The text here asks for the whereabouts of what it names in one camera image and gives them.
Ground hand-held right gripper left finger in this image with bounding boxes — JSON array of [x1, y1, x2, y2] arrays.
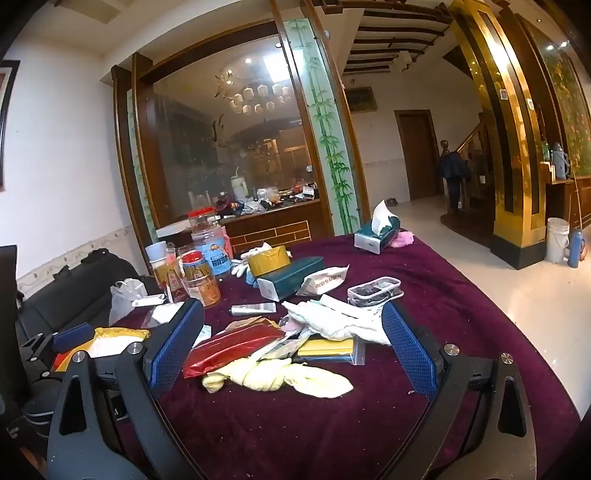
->
[[46, 298, 206, 480]]

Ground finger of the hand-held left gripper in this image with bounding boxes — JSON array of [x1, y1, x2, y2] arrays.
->
[[52, 322, 96, 354]]

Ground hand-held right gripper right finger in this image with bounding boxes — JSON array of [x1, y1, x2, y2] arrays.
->
[[381, 300, 539, 480]]

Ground yellow box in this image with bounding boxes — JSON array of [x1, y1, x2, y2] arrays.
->
[[53, 327, 151, 370]]

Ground hand cream tube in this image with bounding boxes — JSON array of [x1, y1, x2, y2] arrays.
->
[[229, 302, 278, 317]]

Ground small clear zip bag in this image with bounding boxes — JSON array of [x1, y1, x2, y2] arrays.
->
[[141, 302, 185, 329]]

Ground black sofa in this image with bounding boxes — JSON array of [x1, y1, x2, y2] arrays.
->
[[16, 248, 160, 342]]

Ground red plastic bag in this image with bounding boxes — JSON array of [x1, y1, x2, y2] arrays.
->
[[182, 323, 287, 379]]

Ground orange label clear jar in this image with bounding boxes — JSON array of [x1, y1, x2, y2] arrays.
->
[[182, 272, 222, 309]]

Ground clear plastic bag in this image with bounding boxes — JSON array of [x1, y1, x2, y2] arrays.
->
[[109, 278, 148, 326]]

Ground gold red box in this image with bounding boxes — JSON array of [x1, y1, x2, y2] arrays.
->
[[154, 258, 185, 302]]

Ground clear zip pouch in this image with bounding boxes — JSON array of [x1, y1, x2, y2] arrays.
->
[[346, 276, 403, 309]]

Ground beige cloth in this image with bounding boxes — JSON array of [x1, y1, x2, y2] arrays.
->
[[225, 315, 280, 334]]

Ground gold label jar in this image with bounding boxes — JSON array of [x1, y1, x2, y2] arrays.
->
[[178, 250, 217, 282]]

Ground white cloth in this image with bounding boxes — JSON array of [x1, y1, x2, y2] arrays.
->
[[283, 300, 393, 347]]

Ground yellow black sponge pack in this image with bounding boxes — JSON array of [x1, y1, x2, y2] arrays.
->
[[291, 336, 366, 366]]

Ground blue label jar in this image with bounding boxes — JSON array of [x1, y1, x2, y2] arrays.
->
[[191, 230, 232, 278]]

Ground white gloves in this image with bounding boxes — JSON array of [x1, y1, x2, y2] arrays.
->
[[230, 242, 273, 278]]

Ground pale yellow cloth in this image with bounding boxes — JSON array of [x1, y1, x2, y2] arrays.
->
[[202, 356, 354, 398]]

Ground white printed packet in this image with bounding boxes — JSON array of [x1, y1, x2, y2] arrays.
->
[[295, 264, 351, 297]]

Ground teal tissue box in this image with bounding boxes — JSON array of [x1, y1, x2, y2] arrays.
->
[[353, 199, 402, 256]]

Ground yellow tape roll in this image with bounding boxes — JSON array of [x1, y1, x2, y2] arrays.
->
[[247, 246, 291, 278]]

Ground clear jar with red lid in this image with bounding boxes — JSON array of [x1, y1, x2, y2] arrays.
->
[[187, 208, 223, 237]]

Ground teal tissue pack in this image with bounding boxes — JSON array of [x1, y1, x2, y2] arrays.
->
[[256, 256, 324, 303]]

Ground purple velvet tablecloth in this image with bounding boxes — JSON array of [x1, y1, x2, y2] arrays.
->
[[111, 228, 583, 480]]

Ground wooden staircase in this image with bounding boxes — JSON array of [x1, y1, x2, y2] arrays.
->
[[438, 113, 498, 247]]

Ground white bucket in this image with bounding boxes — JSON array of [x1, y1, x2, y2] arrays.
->
[[545, 217, 571, 265]]

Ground golden pillar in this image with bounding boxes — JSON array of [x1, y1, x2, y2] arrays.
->
[[450, 0, 546, 271]]

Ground brown wooden door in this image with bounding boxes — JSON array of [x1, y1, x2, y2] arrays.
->
[[394, 109, 441, 201]]

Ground wooden glass display cabinet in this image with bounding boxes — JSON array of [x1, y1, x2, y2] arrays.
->
[[111, 0, 370, 259]]

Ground bamboo print panel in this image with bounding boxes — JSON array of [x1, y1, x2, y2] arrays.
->
[[283, 18, 363, 236]]

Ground grey blue thermos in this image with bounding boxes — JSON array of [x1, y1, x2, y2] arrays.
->
[[551, 142, 571, 181]]

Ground framed wall poster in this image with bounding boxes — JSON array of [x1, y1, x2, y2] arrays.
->
[[0, 60, 21, 192]]

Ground small framed wall picture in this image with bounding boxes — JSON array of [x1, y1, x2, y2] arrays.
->
[[346, 86, 378, 114]]

